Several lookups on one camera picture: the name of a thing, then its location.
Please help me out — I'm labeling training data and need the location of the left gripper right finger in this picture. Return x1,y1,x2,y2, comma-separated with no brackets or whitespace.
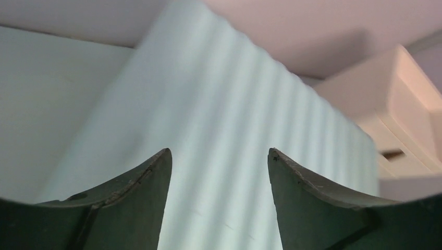
267,148,441,249

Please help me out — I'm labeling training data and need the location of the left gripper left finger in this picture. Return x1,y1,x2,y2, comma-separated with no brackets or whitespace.
1,148,172,249

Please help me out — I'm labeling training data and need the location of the light blue ribbed suitcase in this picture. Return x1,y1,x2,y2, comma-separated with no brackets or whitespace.
37,1,378,249

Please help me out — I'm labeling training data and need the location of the cream plastic drawer cabinet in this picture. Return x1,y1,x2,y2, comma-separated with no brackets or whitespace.
314,45,441,179

